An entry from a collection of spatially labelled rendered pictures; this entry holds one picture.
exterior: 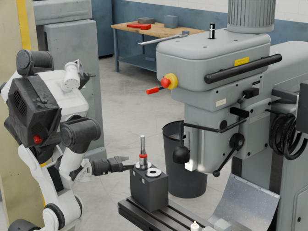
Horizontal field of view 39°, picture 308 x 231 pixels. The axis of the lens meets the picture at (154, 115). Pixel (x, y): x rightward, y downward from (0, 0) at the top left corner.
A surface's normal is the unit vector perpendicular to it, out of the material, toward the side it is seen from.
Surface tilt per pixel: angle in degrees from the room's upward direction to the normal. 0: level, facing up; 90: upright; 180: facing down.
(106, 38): 90
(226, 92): 90
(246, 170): 90
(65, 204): 60
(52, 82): 34
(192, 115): 90
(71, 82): 116
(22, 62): 75
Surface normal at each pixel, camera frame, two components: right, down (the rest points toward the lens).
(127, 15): -0.75, 0.26
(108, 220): -0.02, -0.93
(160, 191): 0.53, 0.30
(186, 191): -0.06, 0.43
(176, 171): -0.48, 0.39
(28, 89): 0.43, -0.65
